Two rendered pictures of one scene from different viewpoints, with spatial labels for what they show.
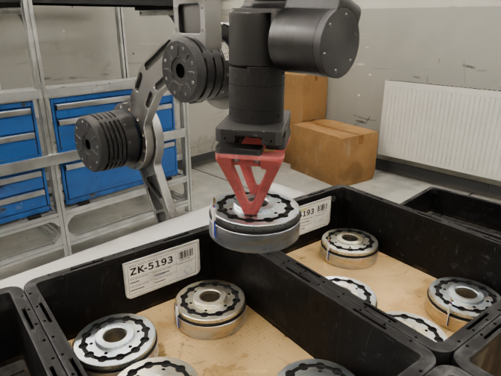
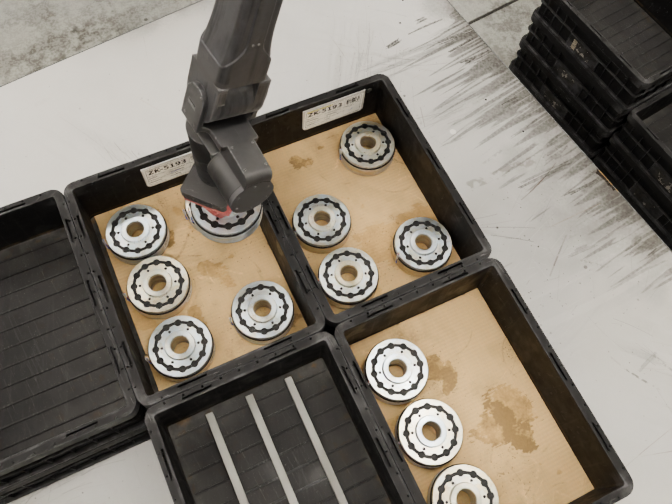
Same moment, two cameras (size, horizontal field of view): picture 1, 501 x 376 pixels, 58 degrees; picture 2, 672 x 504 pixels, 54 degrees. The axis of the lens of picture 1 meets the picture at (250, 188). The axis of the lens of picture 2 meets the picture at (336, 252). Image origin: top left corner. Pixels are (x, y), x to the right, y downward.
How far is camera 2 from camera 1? 0.70 m
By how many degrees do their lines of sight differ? 46
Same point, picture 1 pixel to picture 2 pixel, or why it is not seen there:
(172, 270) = (186, 166)
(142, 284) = (160, 178)
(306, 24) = (225, 188)
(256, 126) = (211, 190)
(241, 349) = (230, 249)
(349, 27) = (260, 188)
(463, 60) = not seen: outside the picture
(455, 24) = not seen: outside the picture
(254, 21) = (200, 147)
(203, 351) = (202, 245)
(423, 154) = not seen: outside the picture
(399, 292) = (384, 215)
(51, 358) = (87, 273)
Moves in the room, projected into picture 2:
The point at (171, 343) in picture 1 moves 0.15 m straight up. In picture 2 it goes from (180, 232) to (165, 191)
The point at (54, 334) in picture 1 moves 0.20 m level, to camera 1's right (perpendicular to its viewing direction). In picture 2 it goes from (88, 251) to (211, 278)
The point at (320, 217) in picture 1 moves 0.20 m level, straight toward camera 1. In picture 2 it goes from (351, 107) to (309, 193)
